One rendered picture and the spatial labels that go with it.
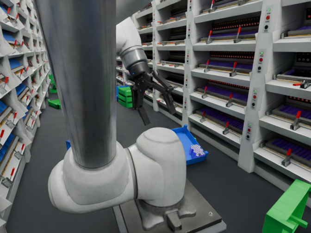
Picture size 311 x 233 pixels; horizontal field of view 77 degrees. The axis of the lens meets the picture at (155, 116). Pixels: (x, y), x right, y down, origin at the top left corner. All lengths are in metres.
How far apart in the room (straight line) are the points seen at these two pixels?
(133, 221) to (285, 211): 0.52
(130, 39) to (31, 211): 0.91
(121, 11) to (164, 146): 0.35
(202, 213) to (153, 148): 0.30
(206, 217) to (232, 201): 0.44
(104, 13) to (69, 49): 0.06
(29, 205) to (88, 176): 0.77
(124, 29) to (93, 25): 0.48
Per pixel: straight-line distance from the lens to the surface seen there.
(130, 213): 0.73
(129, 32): 0.75
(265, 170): 1.37
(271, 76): 1.23
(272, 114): 1.28
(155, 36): 2.34
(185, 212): 0.71
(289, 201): 0.92
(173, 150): 0.57
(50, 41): 0.30
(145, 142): 0.57
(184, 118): 1.85
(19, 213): 1.21
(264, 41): 1.22
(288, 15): 1.26
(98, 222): 1.02
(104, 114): 0.36
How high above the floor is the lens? 0.73
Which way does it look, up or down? 19 degrees down
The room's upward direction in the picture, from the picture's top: straight up
